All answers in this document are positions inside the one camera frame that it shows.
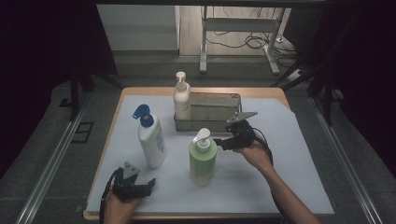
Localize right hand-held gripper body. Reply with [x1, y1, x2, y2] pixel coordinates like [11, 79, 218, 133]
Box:
[224, 111, 259, 150]

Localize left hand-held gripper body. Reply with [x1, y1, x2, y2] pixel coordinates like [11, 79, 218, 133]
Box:
[112, 161, 148, 203]

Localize green bottle with white pump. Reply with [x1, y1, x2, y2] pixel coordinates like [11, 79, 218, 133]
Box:
[188, 127, 219, 187]

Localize metal mesh basket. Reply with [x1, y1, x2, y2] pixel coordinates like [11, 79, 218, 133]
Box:
[173, 91, 244, 133]

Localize white bottle with blue pump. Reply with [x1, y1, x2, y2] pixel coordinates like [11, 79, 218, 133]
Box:
[132, 104, 168, 171]

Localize cream pump bottle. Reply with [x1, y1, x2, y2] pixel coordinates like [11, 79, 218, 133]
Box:
[173, 71, 192, 121]

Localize person's right hand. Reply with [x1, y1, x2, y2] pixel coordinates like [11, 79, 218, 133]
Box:
[233, 132, 275, 173]

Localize person's left hand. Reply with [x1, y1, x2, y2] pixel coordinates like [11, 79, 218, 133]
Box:
[103, 193, 141, 224]

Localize white power strip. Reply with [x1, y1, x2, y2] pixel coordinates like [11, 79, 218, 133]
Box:
[288, 69, 304, 82]

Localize dark metal stand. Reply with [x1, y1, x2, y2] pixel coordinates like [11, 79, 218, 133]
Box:
[68, 62, 125, 122]
[270, 55, 344, 127]

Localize white cabinet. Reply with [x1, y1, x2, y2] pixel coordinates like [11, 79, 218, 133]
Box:
[96, 4, 181, 52]

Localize right hand-held gripper black cable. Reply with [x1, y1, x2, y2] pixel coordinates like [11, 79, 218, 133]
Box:
[253, 126, 295, 224]

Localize aluminium rail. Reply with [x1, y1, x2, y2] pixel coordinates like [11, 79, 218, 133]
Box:
[309, 96, 384, 224]
[15, 92, 92, 224]

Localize black cables on floor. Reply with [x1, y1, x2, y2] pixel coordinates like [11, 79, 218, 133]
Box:
[205, 29, 300, 68]

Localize white metal desk frame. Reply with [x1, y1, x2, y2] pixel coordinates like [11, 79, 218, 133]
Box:
[199, 6, 281, 76]

